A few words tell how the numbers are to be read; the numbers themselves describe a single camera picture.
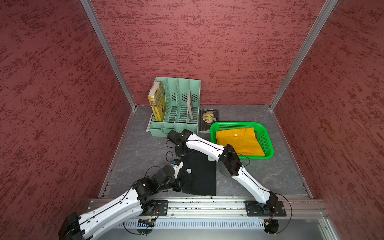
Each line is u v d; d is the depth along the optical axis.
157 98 0.94
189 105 1.01
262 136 0.97
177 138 0.70
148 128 1.04
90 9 0.71
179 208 0.76
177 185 0.69
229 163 0.62
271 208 0.63
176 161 0.73
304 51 0.88
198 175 0.82
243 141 0.97
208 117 1.13
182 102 1.17
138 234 0.67
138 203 0.53
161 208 0.74
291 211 0.68
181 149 0.80
